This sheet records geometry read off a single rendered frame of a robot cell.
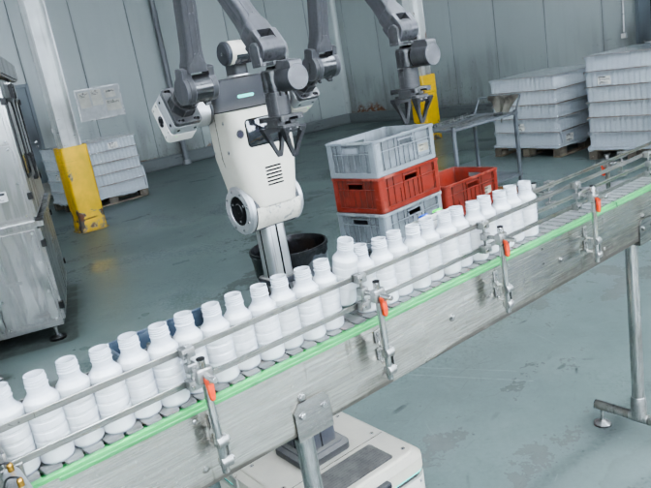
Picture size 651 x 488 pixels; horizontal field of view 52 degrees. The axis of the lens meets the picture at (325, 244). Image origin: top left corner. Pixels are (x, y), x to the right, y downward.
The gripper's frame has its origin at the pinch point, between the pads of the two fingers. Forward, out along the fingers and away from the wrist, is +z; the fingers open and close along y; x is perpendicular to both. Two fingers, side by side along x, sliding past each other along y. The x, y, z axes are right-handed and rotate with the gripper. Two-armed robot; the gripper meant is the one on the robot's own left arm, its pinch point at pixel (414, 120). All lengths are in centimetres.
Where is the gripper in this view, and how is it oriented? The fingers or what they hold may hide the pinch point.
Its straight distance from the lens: 192.6
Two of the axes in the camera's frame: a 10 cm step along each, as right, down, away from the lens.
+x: -7.7, 2.8, -5.7
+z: 1.6, 9.5, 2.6
